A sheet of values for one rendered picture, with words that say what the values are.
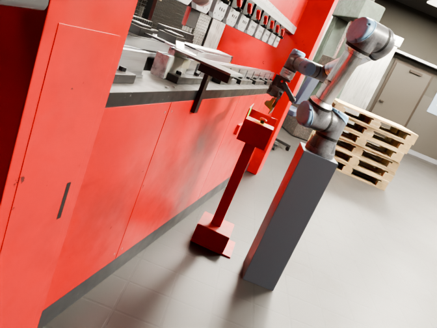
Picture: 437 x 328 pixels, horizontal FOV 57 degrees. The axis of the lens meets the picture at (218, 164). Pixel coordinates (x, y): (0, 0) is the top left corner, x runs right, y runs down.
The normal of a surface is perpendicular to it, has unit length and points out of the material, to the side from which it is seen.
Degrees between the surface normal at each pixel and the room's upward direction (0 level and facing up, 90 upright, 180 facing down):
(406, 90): 90
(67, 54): 90
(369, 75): 90
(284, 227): 90
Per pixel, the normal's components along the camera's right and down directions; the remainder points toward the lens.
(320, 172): -0.09, 0.29
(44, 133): 0.87, 0.44
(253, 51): -0.32, 0.18
